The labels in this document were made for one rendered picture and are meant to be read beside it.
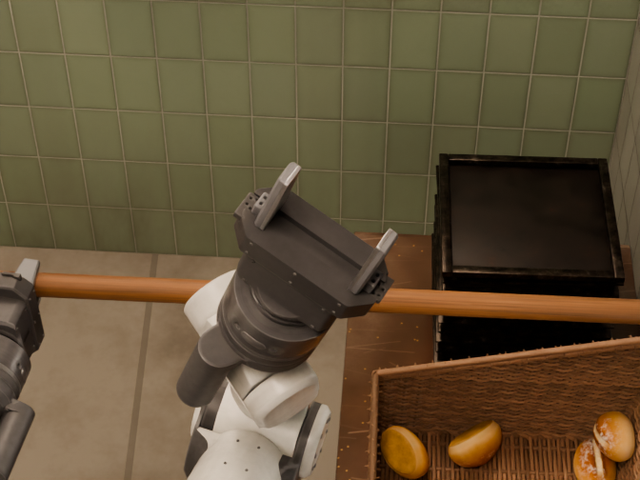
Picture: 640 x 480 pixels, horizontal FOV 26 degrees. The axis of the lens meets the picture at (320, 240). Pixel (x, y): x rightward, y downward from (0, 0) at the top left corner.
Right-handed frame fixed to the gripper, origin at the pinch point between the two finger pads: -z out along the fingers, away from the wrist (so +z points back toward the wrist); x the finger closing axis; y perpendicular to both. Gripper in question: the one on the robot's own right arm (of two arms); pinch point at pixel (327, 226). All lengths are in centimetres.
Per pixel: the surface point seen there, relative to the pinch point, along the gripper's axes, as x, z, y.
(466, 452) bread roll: -34, 110, 49
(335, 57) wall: 26, 148, 129
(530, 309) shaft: -23, 52, 39
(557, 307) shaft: -25, 51, 41
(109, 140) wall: 60, 187, 103
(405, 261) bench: -10, 132, 86
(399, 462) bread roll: -26, 114, 43
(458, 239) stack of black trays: -14, 99, 74
